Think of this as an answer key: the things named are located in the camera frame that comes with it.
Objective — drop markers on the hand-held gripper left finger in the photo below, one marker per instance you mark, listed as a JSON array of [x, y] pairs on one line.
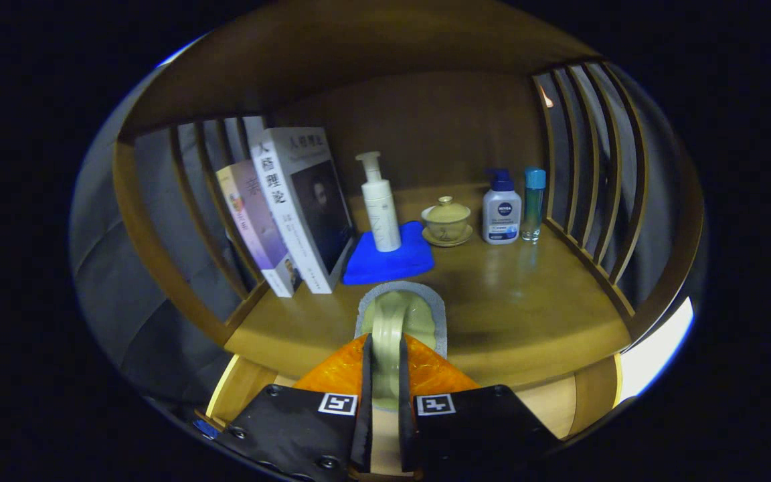
[[363, 428]]

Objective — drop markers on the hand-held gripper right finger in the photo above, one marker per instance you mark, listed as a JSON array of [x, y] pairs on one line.
[[404, 428]]

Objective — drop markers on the green scrub brush grey pad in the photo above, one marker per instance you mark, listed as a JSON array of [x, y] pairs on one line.
[[399, 314]]

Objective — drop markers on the brown wooden drawer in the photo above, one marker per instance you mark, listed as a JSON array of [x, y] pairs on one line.
[[241, 391]]

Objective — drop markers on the wooden countertop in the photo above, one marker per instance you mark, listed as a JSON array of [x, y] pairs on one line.
[[519, 308]]

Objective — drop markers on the brown wooden cabinet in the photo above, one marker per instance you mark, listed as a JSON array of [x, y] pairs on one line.
[[425, 127]]

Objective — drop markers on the blue folded cloth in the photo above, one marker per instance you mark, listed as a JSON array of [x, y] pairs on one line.
[[392, 262]]

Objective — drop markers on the yellow-green lidded teacup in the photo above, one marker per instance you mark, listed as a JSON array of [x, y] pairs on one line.
[[446, 221]]

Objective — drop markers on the white pump bottle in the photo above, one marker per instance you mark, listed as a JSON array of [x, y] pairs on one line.
[[380, 207]]

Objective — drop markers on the purple book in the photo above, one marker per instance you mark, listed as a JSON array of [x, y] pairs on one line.
[[258, 221]]

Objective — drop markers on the white lotion bottle blue cap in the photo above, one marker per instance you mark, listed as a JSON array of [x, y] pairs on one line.
[[500, 214]]

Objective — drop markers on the thick white book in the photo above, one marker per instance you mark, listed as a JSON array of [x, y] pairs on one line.
[[305, 201]]

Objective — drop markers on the teal glass bottle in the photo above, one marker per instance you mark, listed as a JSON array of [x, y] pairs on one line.
[[533, 204]]

